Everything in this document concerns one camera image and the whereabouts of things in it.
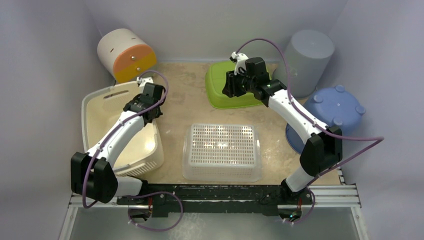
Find green plastic tray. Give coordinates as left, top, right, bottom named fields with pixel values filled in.
left=205, top=61, right=278, bottom=109

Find cream perforated laundry basket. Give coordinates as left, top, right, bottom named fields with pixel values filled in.
left=81, top=81, right=164, bottom=177

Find grey plastic bucket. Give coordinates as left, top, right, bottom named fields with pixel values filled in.
left=272, top=29, right=335, bottom=99

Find blue plastic bucket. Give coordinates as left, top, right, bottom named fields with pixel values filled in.
left=303, top=85, right=366, bottom=136

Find white perforated basket tray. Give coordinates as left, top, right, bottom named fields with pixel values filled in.
left=182, top=123, right=262, bottom=183

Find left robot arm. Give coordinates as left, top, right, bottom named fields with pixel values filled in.
left=70, top=82, right=168, bottom=208

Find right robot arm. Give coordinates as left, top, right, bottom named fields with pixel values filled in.
left=222, top=53, right=343, bottom=204

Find white orange yellow cylinder container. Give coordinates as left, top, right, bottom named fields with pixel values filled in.
left=96, top=28, right=157, bottom=84

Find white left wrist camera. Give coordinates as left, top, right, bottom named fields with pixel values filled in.
left=136, top=76, right=154, bottom=88

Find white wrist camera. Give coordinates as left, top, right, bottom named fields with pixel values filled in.
left=229, top=51, right=249, bottom=75
left=136, top=76, right=154, bottom=88

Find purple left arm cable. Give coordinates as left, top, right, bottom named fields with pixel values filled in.
left=81, top=69, right=184, bottom=232

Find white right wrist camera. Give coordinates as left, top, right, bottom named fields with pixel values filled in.
left=229, top=51, right=249, bottom=75

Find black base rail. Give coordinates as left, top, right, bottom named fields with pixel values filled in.
left=117, top=183, right=315, bottom=222

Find aluminium frame rail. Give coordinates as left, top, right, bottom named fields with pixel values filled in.
left=57, top=61, right=370, bottom=240

